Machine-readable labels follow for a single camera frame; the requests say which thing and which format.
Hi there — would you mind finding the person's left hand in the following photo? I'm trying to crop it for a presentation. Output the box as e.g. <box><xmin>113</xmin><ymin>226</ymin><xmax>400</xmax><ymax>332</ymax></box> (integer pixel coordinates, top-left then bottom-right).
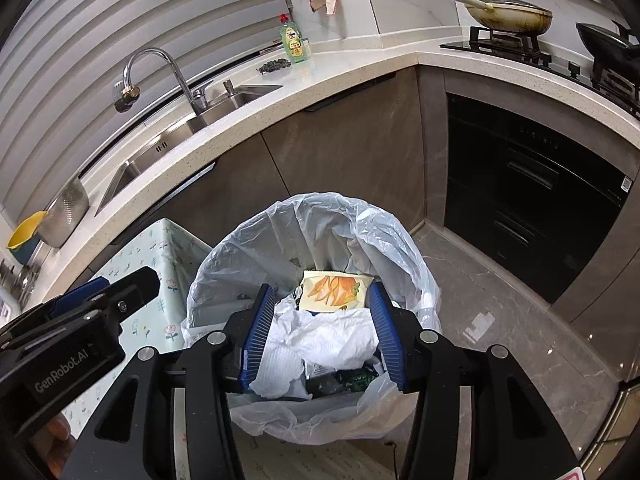
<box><xmin>30</xmin><ymin>412</ymin><xmax>73</xmax><ymax>461</ymax></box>

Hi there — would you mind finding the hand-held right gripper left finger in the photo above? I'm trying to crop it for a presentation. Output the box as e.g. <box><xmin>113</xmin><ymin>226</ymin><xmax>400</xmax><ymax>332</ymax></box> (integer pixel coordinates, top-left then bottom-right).
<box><xmin>75</xmin><ymin>284</ymin><xmax>278</xmax><ymax>480</ymax></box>

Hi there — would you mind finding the black frying pan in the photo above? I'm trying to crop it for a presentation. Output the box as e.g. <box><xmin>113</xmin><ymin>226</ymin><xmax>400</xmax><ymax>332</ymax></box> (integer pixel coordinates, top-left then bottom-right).
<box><xmin>575</xmin><ymin>20</ymin><xmax>640</xmax><ymax>63</ymax></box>

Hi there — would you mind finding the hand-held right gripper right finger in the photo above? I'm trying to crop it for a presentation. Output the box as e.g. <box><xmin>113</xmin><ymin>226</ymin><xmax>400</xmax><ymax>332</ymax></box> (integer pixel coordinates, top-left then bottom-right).
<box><xmin>367</xmin><ymin>282</ymin><xmax>581</xmax><ymax>480</ymax></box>

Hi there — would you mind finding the black built-in oven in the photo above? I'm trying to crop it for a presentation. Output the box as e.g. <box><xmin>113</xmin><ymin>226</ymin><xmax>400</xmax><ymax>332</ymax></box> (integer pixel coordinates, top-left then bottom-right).
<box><xmin>444</xmin><ymin>92</ymin><xmax>638</xmax><ymax>306</ymax></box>

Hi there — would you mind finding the steel sink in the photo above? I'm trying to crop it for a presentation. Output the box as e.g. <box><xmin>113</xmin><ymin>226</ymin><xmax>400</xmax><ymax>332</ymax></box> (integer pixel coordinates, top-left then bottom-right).
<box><xmin>95</xmin><ymin>84</ymin><xmax>283</xmax><ymax>216</ymax></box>

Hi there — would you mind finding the chrome faucet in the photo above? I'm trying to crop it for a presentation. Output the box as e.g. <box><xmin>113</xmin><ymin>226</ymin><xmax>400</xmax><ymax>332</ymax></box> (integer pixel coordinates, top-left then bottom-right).
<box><xmin>114</xmin><ymin>47</ymin><xmax>216</xmax><ymax>113</ymax></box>

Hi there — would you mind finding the black gas stove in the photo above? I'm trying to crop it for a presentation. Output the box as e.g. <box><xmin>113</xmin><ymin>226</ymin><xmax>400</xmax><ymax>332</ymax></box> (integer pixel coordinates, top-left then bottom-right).
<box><xmin>440</xmin><ymin>26</ymin><xmax>640</xmax><ymax>121</ymax></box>

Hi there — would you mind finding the floral tablecloth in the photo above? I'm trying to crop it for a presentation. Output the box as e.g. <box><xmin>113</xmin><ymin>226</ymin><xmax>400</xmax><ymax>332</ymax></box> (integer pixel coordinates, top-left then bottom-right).
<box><xmin>60</xmin><ymin>217</ymin><xmax>213</xmax><ymax>441</ymax></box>

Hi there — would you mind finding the trash bin with white bag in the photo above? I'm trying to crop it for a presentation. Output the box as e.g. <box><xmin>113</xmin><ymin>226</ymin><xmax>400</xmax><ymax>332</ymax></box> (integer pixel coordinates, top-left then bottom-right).
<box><xmin>181</xmin><ymin>192</ymin><xmax>443</xmax><ymax>446</ymax></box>

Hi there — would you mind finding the dark scouring pad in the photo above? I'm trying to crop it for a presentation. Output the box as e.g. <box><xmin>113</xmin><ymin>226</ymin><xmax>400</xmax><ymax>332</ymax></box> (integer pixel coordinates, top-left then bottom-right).
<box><xmin>256</xmin><ymin>57</ymin><xmax>292</xmax><ymax>75</ymax></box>

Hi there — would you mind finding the torn cream snack wrapper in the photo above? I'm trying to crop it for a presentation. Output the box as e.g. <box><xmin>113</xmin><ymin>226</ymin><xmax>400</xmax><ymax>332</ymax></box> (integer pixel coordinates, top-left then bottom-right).
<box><xmin>298</xmin><ymin>270</ymin><xmax>376</xmax><ymax>313</ymax></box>

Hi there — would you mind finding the white paper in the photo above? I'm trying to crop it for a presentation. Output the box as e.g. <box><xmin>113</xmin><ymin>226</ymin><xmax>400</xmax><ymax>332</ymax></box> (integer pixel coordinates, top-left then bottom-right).
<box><xmin>250</xmin><ymin>305</ymin><xmax>381</xmax><ymax>400</ymax></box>

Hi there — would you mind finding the brown kitchen cabinet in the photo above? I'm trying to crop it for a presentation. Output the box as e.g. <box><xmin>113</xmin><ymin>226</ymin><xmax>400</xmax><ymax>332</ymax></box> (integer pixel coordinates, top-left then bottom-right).
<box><xmin>107</xmin><ymin>67</ymin><xmax>448</xmax><ymax>271</ymax></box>

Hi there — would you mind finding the green dish soap bottle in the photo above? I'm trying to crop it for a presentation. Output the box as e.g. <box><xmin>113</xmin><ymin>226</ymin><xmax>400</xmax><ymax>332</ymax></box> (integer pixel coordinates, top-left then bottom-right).
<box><xmin>279</xmin><ymin>13</ymin><xmax>308</xmax><ymax>64</ymax></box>

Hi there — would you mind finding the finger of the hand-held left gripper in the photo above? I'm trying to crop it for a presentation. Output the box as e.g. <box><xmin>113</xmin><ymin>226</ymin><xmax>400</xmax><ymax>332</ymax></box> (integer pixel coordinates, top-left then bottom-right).
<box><xmin>50</xmin><ymin>276</ymin><xmax>112</xmax><ymax>317</ymax></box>
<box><xmin>100</xmin><ymin>266</ymin><xmax>161</xmax><ymax>315</ymax></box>

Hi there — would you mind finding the cream wok with lid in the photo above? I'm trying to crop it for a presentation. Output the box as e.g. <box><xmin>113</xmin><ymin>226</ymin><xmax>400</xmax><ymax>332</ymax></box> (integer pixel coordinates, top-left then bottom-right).
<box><xmin>445</xmin><ymin>0</ymin><xmax>553</xmax><ymax>37</ymax></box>

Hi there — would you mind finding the steel colander bowl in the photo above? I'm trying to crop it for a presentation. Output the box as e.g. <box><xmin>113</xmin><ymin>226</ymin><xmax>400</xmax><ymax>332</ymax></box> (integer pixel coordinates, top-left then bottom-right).
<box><xmin>37</xmin><ymin>176</ymin><xmax>91</xmax><ymax>250</ymax></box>

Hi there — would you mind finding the grey window blind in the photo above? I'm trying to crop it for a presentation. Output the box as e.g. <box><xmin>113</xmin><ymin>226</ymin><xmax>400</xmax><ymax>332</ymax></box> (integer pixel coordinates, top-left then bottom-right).
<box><xmin>0</xmin><ymin>0</ymin><xmax>296</xmax><ymax>221</ymax></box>

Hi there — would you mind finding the green drink carton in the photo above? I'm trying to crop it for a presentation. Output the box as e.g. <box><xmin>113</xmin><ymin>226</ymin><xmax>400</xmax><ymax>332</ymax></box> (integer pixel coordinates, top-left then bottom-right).
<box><xmin>306</xmin><ymin>362</ymin><xmax>383</xmax><ymax>396</ymax></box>

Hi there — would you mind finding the yellow and blue basin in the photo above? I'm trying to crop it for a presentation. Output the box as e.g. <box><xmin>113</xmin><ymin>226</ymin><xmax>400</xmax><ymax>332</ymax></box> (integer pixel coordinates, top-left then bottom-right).
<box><xmin>6</xmin><ymin>211</ymin><xmax>48</xmax><ymax>265</ymax></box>

